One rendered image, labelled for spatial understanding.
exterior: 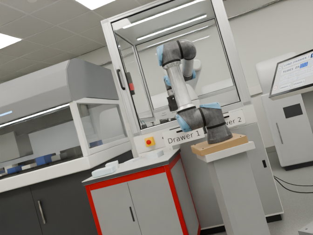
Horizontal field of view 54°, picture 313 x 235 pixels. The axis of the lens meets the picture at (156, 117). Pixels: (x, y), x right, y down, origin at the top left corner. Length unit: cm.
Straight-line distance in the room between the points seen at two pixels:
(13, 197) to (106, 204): 110
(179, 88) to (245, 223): 84
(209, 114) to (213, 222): 117
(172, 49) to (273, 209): 152
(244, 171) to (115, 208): 89
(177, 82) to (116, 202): 90
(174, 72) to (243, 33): 408
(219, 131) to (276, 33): 419
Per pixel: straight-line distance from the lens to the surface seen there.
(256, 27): 583
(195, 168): 258
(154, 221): 211
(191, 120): 176
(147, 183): 205
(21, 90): 283
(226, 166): 177
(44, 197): 286
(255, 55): 575
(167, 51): 182
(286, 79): 236
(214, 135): 179
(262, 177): 260
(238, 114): 251
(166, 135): 223
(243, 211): 184
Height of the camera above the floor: 99
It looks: 2 degrees up
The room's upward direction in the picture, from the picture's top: 16 degrees counter-clockwise
